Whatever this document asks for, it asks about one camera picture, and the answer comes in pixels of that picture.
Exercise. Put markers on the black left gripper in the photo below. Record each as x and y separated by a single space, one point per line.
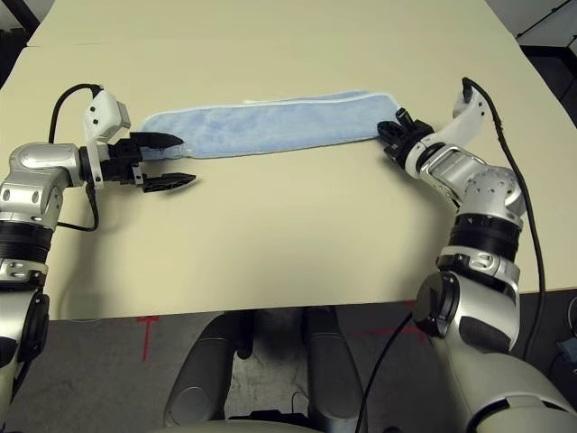
121 162

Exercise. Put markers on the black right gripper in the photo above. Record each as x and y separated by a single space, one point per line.
408 142

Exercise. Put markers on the light blue towel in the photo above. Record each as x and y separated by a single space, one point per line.
270 131

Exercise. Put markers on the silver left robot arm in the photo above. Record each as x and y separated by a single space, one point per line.
40 167

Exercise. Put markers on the black foam floor mat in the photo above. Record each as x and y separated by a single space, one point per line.
6 58

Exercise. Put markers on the small blue floor object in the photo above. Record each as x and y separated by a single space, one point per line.
567 349

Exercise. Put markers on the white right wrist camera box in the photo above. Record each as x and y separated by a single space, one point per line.
469 117

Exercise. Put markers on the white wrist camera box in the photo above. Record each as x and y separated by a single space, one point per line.
469 117
101 113

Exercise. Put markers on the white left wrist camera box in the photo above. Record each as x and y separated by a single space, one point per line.
101 113

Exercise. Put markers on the grey desk with dark frame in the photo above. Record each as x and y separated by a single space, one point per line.
550 27

